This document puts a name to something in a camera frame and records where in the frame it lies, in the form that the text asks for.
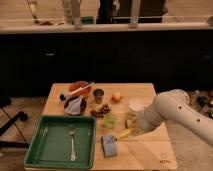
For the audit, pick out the yellow banana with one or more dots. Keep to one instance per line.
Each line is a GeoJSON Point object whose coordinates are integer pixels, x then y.
{"type": "Point", "coordinates": [123, 134]}

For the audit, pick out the silver fork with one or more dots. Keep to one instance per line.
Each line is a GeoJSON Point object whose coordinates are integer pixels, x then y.
{"type": "Point", "coordinates": [72, 135]}

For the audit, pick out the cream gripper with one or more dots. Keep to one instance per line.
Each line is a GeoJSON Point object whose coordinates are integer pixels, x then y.
{"type": "Point", "coordinates": [131, 124]}

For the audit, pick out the bunch of red grapes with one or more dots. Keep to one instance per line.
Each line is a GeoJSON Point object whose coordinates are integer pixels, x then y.
{"type": "Point", "coordinates": [101, 111]}

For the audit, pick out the grey folded cloth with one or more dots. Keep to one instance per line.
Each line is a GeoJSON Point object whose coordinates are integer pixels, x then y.
{"type": "Point", "coordinates": [74, 106]}

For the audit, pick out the wooden folding table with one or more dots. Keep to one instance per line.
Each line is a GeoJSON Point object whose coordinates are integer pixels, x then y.
{"type": "Point", "coordinates": [149, 152]}

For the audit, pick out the green plastic cup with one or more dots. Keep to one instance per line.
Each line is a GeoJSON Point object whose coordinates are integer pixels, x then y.
{"type": "Point", "coordinates": [109, 120]}

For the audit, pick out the yellow orange fruit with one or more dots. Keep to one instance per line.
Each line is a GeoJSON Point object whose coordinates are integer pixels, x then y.
{"type": "Point", "coordinates": [117, 97]}

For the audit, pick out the small metal cup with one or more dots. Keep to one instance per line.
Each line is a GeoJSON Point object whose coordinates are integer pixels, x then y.
{"type": "Point", "coordinates": [98, 95]}

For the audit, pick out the white-handled spatula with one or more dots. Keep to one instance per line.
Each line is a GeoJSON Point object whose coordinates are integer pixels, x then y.
{"type": "Point", "coordinates": [76, 89]}

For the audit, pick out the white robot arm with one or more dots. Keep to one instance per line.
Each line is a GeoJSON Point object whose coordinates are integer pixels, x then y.
{"type": "Point", "coordinates": [172, 105]}

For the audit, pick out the green plastic tray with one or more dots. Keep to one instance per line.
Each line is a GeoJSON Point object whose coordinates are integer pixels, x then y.
{"type": "Point", "coordinates": [50, 147]}

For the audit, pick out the blue sponge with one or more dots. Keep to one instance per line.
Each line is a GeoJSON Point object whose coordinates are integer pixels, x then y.
{"type": "Point", "coordinates": [109, 145]}

